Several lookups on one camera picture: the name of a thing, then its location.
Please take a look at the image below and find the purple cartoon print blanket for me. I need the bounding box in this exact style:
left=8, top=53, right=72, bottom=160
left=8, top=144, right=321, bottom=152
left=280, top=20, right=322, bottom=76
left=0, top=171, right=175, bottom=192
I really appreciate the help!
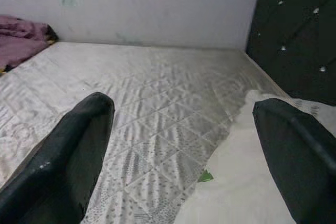
left=0, top=15, right=59, bottom=74

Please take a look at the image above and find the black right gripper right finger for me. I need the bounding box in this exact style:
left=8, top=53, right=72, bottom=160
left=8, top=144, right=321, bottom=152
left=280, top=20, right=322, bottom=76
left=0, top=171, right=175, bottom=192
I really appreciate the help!
left=251, top=98, right=336, bottom=224

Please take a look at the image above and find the white pillow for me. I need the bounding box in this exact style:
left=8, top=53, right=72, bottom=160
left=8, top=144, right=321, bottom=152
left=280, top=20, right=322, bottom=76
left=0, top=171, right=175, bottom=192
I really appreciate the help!
left=175, top=89, right=332, bottom=224

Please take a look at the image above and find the black tufted headboard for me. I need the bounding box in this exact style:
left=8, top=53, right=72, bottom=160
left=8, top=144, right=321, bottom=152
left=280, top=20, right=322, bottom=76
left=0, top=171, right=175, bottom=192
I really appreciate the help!
left=245, top=0, right=336, bottom=106

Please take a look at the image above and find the white quilted mattress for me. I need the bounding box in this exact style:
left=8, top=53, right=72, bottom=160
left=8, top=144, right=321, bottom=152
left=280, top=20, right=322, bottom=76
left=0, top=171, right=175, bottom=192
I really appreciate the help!
left=0, top=41, right=289, bottom=224

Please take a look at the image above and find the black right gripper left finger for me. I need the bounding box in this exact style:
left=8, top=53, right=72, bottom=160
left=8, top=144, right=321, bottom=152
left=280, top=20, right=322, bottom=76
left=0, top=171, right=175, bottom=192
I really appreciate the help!
left=0, top=91, right=116, bottom=224

